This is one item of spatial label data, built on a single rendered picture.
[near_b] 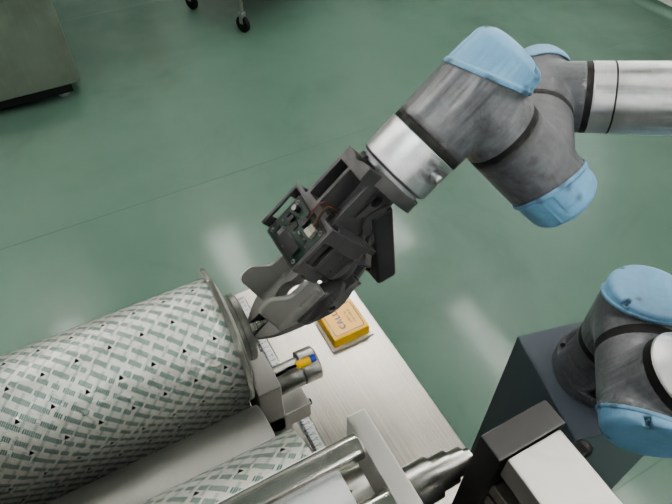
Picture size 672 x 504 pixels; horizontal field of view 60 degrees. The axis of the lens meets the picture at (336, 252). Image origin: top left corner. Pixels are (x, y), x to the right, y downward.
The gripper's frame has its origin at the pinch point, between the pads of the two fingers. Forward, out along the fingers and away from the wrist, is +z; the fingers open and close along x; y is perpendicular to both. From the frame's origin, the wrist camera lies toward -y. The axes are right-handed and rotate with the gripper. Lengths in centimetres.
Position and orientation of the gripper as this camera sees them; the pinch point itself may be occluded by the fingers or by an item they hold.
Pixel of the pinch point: (266, 323)
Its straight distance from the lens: 61.4
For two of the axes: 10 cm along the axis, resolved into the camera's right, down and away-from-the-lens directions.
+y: -5.6, -2.9, -7.8
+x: 4.7, 6.6, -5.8
